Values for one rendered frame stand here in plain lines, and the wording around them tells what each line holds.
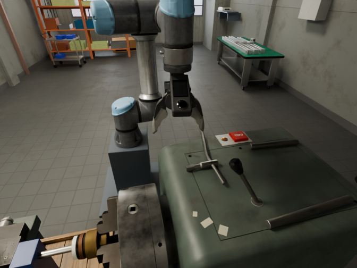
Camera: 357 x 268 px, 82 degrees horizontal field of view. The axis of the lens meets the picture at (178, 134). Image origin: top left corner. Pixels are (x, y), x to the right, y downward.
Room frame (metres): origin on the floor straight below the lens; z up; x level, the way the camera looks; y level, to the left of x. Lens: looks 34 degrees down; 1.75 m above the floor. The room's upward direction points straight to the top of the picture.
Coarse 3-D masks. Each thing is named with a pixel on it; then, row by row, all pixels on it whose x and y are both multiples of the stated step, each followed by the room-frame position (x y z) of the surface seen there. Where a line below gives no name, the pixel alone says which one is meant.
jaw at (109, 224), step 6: (108, 198) 0.45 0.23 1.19; (114, 198) 0.45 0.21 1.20; (108, 204) 0.44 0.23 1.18; (114, 204) 0.44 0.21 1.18; (108, 210) 0.43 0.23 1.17; (114, 210) 0.43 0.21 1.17; (102, 216) 0.41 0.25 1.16; (108, 216) 0.41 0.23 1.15; (114, 216) 0.42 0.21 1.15; (102, 222) 0.41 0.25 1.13; (108, 222) 0.40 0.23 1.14; (114, 222) 0.40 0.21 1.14; (102, 228) 0.39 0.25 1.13; (108, 228) 0.39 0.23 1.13; (114, 228) 0.39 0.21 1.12
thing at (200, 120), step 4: (192, 108) 0.51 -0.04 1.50; (196, 108) 0.51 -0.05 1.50; (192, 112) 0.51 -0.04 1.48; (196, 112) 0.51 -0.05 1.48; (192, 116) 0.51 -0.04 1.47; (196, 116) 0.51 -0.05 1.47; (200, 116) 0.51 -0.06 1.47; (196, 120) 0.51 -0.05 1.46; (200, 120) 0.51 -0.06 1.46; (200, 124) 0.52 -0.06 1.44; (204, 124) 0.52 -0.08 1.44; (200, 128) 0.52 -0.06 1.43
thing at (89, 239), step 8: (88, 232) 0.38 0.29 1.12; (96, 232) 0.38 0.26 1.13; (80, 240) 0.35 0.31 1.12; (88, 240) 0.35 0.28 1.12; (96, 240) 0.35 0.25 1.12; (104, 240) 0.36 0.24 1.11; (80, 248) 0.33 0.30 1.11; (88, 248) 0.33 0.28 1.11; (96, 248) 0.33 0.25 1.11; (80, 256) 0.32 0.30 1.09; (88, 256) 0.32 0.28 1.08; (96, 256) 0.33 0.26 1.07
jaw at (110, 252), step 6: (102, 246) 0.34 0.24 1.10; (108, 246) 0.34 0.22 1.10; (114, 246) 0.34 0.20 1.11; (102, 252) 0.32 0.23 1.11; (108, 252) 0.32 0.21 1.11; (114, 252) 0.32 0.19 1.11; (102, 258) 0.31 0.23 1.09; (108, 258) 0.30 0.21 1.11; (114, 258) 0.30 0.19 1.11; (108, 264) 0.29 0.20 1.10; (114, 264) 0.29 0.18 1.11; (120, 264) 0.29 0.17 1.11
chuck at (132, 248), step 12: (120, 192) 0.45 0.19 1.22; (132, 192) 0.45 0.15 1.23; (144, 192) 0.44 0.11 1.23; (120, 204) 0.40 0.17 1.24; (144, 204) 0.40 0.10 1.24; (120, 216) 0.36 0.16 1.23; (132, 216) 0.36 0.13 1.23; (144, 216) 0.36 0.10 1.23; (120, 228) 0.33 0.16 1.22; (132, 228) 0.33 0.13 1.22; (144, 228) 0.33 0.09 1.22; (120, 240) 0.30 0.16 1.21; (132, 240) 0.30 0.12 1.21; (144, 240) 0.31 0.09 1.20; (120, 252) 0.28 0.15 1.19; (132, 252) 0.28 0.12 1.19; (144, 252) 0.29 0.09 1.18; (132, 264) 0.26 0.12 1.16; (144, 264) 0.27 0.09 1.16
